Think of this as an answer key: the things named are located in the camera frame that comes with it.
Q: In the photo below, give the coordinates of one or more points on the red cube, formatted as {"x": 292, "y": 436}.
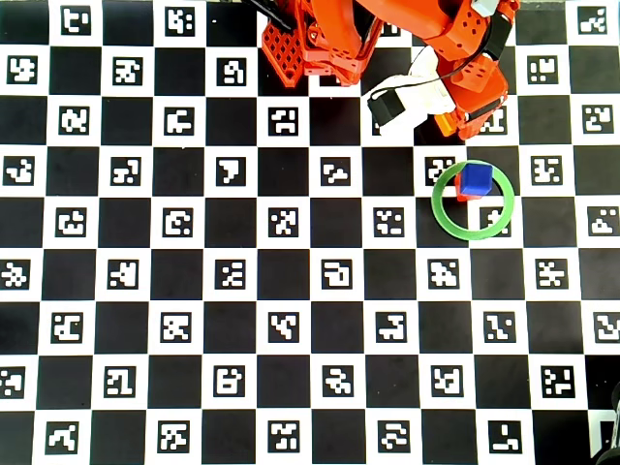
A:
{"x": 459, "y": 191}

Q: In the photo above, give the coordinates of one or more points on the red robot arm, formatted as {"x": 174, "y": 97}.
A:
{"x": 402, "y": 14}

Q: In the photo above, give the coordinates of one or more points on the black white marker mat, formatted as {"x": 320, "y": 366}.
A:
{"x": 290, "y": 290}

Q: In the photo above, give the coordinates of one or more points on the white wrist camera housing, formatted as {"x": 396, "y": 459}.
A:
{"x": 421, "y": 102}

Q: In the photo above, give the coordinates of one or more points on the blue cube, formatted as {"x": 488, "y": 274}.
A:
{"x": 475, "y": 179}

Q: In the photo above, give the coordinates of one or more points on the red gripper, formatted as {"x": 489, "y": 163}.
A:
{"x": 477, "y": 124}

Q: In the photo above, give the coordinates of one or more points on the orange cube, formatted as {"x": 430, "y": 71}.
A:
{"x": 445, "y": 125}

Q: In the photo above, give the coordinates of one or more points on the red robot base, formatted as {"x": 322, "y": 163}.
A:
{"x": 283, "y": 53}

